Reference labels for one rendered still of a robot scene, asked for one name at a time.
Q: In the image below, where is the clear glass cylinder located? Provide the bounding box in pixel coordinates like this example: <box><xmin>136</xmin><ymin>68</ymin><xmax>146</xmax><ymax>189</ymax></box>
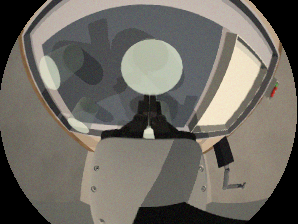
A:
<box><xmin>121</xmin><ymin>38</ymin><xmax>183</xmax><ymax>95</ymax></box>
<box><xmin>39</xmin><ymin>44</ymin><xmax>84</xmax><ymax>90</ymax></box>
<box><xmin>143</xmin><ymin>100</ymin><xmax>172</xmax><ymax>139</ymax></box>
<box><xmin>68</xmin><ymin>97</ymin><xmax>98</xmax><ymax>133</ymax></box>

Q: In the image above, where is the shallow beige square tray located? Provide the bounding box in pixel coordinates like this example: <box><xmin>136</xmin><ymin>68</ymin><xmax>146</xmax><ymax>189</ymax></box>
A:
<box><xmin>188</xmin><ymin>32</ymin><xmax>268</xmax><ymax>133</ymax></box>

